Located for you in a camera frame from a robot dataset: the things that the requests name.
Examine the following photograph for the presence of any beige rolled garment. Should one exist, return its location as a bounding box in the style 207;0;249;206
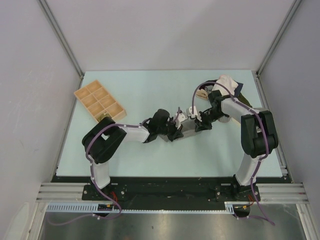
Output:
195;89;209;101

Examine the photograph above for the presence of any purple cable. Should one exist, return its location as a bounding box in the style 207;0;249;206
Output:
46;107;182;226
191;81;276;226

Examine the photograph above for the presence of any pink white garment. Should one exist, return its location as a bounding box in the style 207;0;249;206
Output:
212;74;239;96

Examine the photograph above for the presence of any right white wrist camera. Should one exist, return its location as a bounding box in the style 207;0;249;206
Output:
186;105;202;122

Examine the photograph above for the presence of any grey underwear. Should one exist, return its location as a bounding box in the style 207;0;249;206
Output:
159;119;198;141

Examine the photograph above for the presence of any black garment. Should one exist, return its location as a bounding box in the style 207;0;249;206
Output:
198;79;217;90

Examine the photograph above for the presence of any white slotted cable duct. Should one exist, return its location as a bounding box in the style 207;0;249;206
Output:
46;202;251;214

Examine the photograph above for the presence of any dark olive garment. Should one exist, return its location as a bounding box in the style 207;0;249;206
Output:
236;93;253;108

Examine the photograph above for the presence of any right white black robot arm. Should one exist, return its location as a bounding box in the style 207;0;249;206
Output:
191;90;279;201

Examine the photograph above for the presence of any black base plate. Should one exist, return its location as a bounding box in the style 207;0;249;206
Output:
50;174;293;203

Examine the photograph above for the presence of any wooden compartment tray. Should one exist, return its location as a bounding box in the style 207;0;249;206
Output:
74;79;127;123

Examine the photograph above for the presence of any olive rolled garment in tray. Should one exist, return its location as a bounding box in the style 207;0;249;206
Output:
97;113;110;122

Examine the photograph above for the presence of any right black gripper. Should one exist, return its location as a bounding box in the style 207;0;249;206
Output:
194;108;226;132

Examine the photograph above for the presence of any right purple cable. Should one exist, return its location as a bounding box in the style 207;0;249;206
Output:
191;81;276;226

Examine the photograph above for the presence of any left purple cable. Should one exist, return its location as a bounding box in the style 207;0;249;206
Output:
46;107;182;226

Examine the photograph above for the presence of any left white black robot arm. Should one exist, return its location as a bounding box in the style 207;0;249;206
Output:
82;109;185;200

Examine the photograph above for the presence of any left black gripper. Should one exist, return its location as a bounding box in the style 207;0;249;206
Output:
156;116;183;142

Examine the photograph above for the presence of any navy blue garment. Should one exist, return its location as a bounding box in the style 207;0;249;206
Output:
234;82;244;95

